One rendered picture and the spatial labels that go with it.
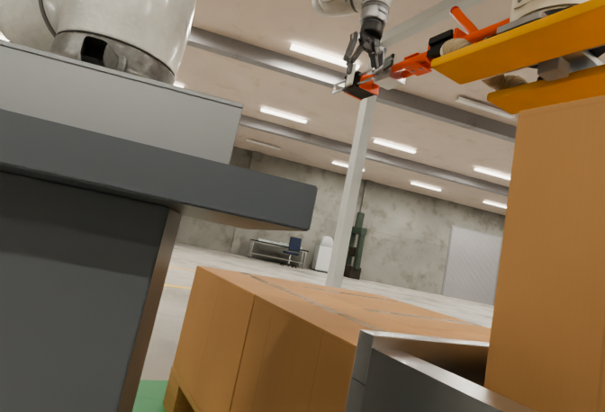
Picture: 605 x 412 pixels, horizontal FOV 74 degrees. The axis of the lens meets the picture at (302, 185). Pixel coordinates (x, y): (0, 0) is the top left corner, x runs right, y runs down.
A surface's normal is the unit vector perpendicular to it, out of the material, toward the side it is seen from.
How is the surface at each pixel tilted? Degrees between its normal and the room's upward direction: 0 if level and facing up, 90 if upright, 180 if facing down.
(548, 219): 90
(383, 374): 90
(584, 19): 180
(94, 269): 90
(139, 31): 95
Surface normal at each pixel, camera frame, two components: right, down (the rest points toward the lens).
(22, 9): -0.51, 0.21
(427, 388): -0.84, -0.25
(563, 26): -0.20, 0.97
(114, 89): 0.23, -0.11
